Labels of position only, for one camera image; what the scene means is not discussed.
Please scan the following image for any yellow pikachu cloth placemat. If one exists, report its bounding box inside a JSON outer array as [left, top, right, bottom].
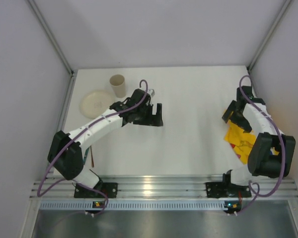
[[224, 120, 256, 165]]

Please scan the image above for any beige paper cup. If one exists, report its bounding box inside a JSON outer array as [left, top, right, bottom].
[[109, 74, 126, 98]]

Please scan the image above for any white paper plate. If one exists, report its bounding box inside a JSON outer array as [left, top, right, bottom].
[[79, 90, 115, 119]]

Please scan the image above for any copper coloured fork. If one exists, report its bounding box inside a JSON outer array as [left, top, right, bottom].
[[89, 146, 94, 168]]

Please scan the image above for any spoon with green handle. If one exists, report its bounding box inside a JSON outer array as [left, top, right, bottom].
[[83, 148, 89, 165]]

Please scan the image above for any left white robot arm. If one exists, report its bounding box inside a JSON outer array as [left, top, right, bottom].
[[48, 88, 163, 189]]

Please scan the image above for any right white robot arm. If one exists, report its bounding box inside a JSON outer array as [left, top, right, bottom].
[[222, 86, 296, 193]]

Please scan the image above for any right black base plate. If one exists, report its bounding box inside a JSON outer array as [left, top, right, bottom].
[[205, 182, 251, 198]]

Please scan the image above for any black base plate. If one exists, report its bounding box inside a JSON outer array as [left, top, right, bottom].
[[74, 182, 118, 199], [205, 182, 251, 198]]

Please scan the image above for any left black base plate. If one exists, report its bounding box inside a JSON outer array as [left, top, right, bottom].
[[74, 182, 118, 199]]

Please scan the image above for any slotted grey cable duct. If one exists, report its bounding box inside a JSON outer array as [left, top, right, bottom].
[[40, 200, 240, 211]]

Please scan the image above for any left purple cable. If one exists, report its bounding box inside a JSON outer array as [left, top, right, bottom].
[[37, 79, 149, 216]]

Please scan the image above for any right aluminium frame post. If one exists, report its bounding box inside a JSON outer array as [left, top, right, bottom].
[[246, 0, 294, 74]]

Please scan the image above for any aluminium frame post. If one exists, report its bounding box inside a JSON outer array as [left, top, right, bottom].
[[25, 0, 74, 75], [246, 0, 294, 74]]

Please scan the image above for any aluminium mounting rail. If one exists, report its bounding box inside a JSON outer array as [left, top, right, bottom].
[[42, 175, 298, 200]]

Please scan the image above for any left aluminium frame post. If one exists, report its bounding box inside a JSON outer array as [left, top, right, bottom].
[[25, 0, 74, 75]]

